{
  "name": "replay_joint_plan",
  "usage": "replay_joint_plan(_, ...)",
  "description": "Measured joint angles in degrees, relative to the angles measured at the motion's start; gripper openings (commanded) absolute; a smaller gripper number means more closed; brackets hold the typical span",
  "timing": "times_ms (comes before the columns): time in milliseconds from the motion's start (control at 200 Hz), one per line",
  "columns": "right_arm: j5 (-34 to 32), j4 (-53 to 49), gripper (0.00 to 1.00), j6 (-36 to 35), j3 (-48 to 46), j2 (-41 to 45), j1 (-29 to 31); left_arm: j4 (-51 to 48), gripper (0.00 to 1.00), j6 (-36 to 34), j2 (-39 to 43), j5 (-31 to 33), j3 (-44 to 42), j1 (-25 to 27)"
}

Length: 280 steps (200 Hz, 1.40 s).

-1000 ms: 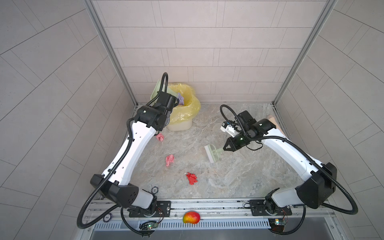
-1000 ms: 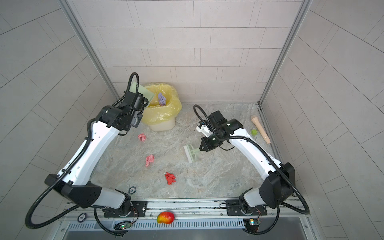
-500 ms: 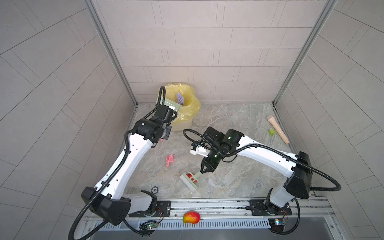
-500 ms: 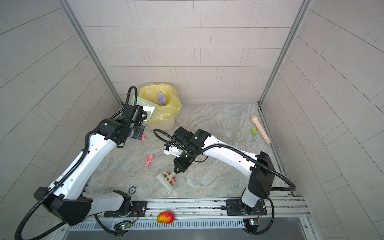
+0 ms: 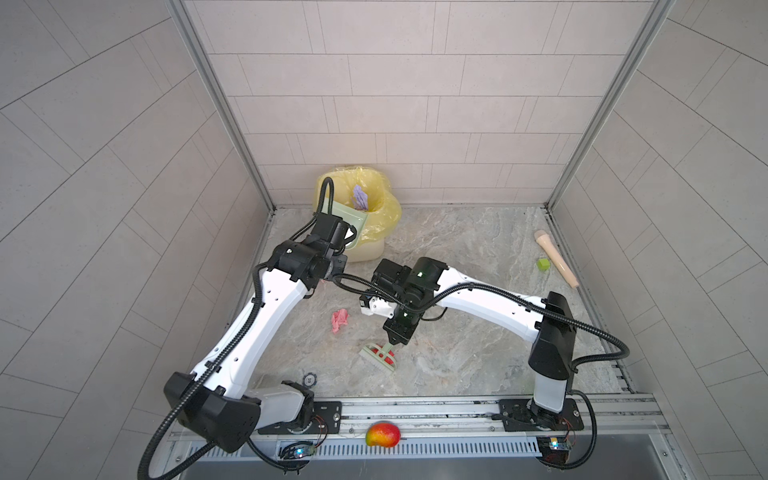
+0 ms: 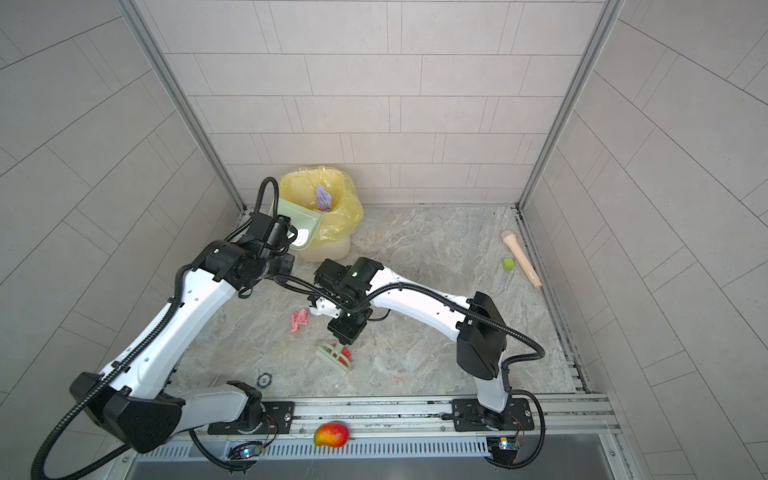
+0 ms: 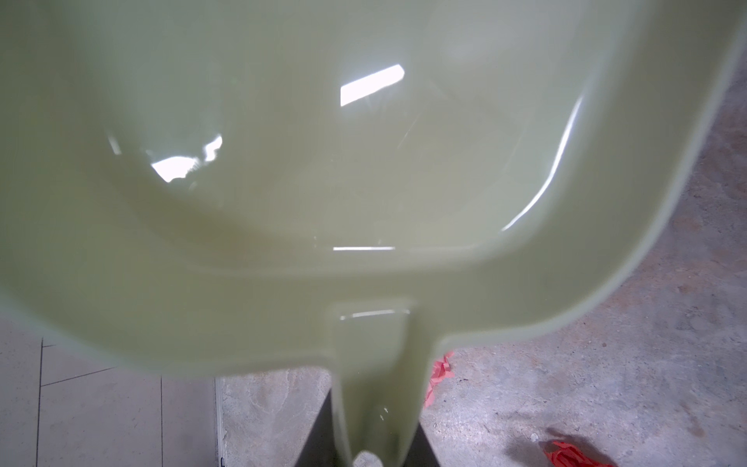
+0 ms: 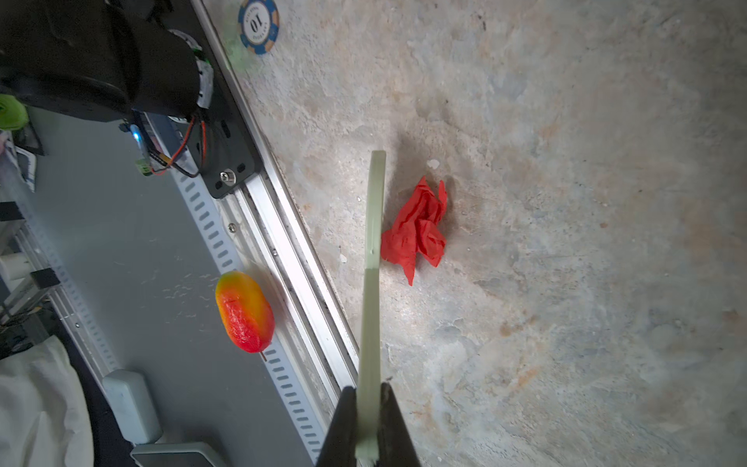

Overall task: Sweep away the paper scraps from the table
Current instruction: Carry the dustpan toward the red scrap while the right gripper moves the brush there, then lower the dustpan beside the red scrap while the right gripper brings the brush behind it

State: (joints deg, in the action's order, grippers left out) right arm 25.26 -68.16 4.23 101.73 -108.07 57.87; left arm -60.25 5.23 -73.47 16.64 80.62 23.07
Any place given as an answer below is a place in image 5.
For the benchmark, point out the circuit board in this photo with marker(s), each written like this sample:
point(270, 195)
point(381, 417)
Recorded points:
point(298, 451)
point(554, 450)

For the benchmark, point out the green white hand brush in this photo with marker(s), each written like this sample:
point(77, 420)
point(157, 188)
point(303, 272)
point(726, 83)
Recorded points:
point(367, 353)

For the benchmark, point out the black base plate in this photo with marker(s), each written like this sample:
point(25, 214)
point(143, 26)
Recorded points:
point(524, 415)
point(322, 417)

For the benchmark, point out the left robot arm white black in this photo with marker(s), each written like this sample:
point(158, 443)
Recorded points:
point(211, 400)

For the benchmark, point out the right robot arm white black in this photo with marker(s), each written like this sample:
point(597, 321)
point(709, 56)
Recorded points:
point(559, 343)

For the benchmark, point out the beige wooden rolling pin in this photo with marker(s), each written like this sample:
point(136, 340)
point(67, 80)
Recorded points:
point(545, 241)

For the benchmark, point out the black round token on table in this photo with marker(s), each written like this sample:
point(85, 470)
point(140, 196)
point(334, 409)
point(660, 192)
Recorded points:
point(309, 380)

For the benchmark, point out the left circuit board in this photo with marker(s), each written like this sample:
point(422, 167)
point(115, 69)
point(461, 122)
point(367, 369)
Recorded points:
point(298, 451)

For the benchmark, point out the red paper scrap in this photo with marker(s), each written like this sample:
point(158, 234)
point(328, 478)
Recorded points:
point(385, 355)

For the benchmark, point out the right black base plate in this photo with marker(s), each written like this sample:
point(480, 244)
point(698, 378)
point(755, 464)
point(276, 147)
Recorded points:
point(524, 415)

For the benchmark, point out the pink paper scrap lower left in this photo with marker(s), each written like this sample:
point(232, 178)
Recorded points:
point(339, 319)

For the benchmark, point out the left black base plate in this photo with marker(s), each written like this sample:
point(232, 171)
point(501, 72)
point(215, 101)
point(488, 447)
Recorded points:
point(322, 417)

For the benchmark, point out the white bin yellow bag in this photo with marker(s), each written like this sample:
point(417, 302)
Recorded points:
point(384, 209)

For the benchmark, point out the aluminium rail frame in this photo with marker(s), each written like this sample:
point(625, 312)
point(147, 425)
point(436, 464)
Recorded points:
point(627, 428)

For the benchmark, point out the red yellow mango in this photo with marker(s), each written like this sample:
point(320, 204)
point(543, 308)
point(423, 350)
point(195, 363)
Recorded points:
point(383, 434)

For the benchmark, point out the purple paper scrap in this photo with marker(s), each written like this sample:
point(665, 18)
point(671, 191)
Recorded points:
point(360, 199)

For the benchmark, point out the right circuit board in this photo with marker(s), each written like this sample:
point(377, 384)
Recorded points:
point(554, 450)

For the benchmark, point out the light green dustpan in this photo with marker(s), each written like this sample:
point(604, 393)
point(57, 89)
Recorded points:
point(356, 220)

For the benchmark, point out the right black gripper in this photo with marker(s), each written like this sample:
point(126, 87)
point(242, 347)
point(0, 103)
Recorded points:
point(398, 332)

